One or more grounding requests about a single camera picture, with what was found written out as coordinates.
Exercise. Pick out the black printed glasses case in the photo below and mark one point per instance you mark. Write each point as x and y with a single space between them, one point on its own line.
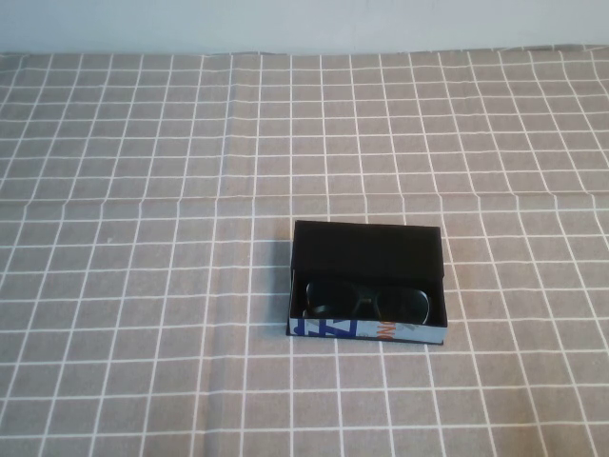
368 250

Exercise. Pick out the black framed glasses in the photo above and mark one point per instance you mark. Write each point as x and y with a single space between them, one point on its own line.
366 299

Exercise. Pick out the grey white-checked tablecloth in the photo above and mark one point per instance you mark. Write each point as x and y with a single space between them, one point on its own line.
143 285

